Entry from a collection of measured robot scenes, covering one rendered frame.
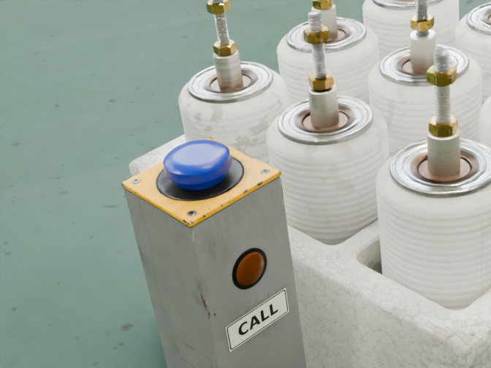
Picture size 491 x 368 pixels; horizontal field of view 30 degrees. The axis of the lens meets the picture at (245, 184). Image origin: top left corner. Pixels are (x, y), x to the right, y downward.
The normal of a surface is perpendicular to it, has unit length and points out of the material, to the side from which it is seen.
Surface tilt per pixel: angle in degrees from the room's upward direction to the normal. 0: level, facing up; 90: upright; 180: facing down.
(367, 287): 0
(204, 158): 0
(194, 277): 90
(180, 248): 90
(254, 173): 0
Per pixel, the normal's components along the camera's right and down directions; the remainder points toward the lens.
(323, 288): -0.76, 0.43
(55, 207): -0.14, -0.84
